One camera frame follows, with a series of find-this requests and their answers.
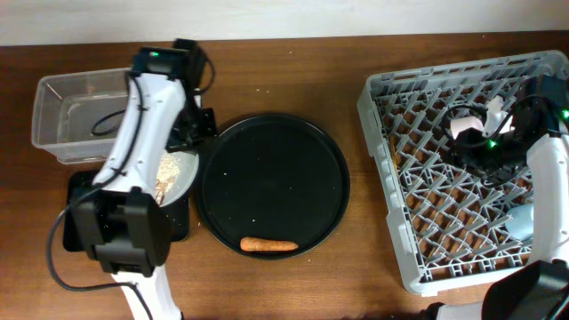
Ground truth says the pink bowl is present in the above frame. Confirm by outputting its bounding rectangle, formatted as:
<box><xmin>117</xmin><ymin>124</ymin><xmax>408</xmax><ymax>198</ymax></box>
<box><xmin>450</xmin><ymin>116</ymin><xmax>484</xmax><ymax>140</ymax></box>

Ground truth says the light grey plate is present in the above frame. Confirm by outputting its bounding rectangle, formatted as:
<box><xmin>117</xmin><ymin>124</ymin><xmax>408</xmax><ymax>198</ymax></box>
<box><xmin>159</xmin><ymin>152</ymin><xmax>199</xmax><ymax>207</ymax></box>

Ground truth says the blue cup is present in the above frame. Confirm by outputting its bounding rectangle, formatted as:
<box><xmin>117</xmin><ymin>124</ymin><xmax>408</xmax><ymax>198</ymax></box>
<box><xmin>505</xmin><ymin>204</ymin><xmax>534</xmax><ymax>241</ymax></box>

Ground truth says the wooden chopstick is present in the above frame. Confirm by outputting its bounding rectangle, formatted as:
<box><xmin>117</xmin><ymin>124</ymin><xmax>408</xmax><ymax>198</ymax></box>
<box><xmin>389</xmin><ymin>135</ymin><xmax>398</xmax><ymax>173</ymax></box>

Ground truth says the orange carrot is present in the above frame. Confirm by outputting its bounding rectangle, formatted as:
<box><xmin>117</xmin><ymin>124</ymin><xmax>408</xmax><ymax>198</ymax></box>
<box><xmin>240</xmin><ymin>236</ymin><xmax>299</xmax><ymax>252</ymax></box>

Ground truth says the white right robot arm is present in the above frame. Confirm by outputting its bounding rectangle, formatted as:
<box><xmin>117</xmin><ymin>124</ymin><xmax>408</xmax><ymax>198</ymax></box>
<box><xmin>419</xmin><ymin>76</ymin><xmax>568</xmax><ymax>319</ymax></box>

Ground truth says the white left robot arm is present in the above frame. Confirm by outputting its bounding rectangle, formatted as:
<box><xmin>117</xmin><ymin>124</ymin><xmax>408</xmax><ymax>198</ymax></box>
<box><xmin>53</xmin><ymin>39</ymin><xmax>217</xmax><ymax>319</ymax></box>

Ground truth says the grey dishwasher rack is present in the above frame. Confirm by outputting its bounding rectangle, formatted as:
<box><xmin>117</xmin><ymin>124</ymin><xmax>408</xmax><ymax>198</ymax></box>
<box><xmin>357</xmin><ymin>51</ymin><xmax>568</xmax><ymax>296</ymax></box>

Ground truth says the clear plastic waste bin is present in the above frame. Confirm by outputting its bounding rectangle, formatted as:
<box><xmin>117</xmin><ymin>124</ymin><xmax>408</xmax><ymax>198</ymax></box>
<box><xmin>31</xmin><ymin>68</ymin><xmax>128</xmax><ymax>164</ymax></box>

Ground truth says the black rectangular tray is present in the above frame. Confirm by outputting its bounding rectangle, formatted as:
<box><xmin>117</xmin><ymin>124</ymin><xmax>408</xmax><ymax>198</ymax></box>
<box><xmin>62</xmin><ymin>170</ymin><xmax>190</xmax><ymax>252</ymax></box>

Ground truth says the round black serving tray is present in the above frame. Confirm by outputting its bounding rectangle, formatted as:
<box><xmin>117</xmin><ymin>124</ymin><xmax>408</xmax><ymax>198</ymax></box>
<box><xmin>193</xmin><ymin>113</ymin><xmax>350</xmax><ymax>260</ymax></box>

